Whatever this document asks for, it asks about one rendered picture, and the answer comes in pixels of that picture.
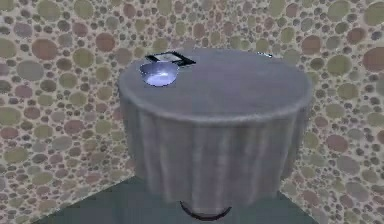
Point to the round grey cloth-covered table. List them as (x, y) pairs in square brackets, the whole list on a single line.
[(216, 126)]

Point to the blue glass bowl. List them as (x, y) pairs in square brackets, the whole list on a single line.
[(158, 74)]

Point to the black flat tablet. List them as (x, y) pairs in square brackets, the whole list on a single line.
[(173, 58)]

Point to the small dark flat object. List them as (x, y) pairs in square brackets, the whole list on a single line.
[(264, 54)]

